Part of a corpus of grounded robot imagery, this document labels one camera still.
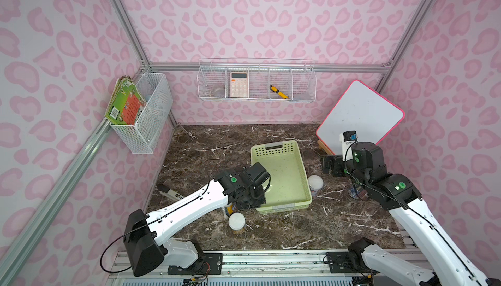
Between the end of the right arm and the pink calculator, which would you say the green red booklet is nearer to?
the pink calculator

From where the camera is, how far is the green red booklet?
678 millimetres

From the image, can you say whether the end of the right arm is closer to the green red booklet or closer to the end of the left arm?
the end of the left arm

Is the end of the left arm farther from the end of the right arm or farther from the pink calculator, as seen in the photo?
the pink calculator
